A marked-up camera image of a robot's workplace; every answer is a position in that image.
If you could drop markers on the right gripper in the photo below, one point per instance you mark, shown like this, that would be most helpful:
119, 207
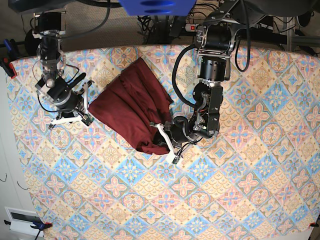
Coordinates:
79, 113

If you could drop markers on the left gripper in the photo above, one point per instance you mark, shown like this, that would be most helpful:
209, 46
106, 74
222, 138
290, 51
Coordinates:
173, 138

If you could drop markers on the dark red t-shirt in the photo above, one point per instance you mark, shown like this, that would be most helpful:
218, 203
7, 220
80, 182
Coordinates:
128, 105

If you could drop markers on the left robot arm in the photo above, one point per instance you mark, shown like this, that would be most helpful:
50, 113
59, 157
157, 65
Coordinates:
215, 40

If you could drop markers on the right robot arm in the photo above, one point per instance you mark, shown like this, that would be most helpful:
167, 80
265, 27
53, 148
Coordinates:
71, 106

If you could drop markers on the black round stool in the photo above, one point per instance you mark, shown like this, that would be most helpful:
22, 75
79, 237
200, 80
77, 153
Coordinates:
31, 44

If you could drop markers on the clamp upper left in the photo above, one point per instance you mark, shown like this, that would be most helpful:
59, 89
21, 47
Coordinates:
6, 62

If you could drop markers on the patterned colourful tablecloth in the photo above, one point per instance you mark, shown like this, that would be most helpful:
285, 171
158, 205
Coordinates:
259, 178

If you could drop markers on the white power strip red switch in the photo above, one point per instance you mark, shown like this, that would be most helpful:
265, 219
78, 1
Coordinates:
191, 27

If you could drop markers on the blue handled clamp lower left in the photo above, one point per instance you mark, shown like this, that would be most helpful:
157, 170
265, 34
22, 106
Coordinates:
37, 226

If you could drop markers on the blue plastic mount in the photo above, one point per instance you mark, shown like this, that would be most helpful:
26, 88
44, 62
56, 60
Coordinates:
157, 7

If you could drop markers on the white wall socket box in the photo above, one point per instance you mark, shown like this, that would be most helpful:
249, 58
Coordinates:
21, 215

